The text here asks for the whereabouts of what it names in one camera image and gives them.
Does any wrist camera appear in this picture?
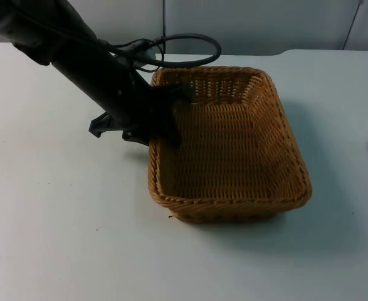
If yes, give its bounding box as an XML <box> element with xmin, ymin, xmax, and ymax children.
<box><xmin>114</xmin><ymin>40</ymin><xmax>157</xmax><ymax>68</ymax></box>

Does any brown wicker basket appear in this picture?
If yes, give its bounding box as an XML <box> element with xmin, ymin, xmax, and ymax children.
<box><xmin>147</xmin><ymin>65</ymin><xmax>313</xmax><ymax>225</ymax></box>

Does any thick black cable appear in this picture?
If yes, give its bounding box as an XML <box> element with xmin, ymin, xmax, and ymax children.
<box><xmin>108</xmin><ymin>33</ymin><xmax>223</xmax><ymax>72</ymax></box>

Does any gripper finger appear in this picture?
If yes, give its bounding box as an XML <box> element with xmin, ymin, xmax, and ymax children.
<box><xmin>122</xmin><ymin>129</ymin><xmax>150</xmax><ymax>148</ymax></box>
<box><xmin>167</xmin><ymin>102</ymin><xmax>185</xmax><ymax>149</ymax></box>

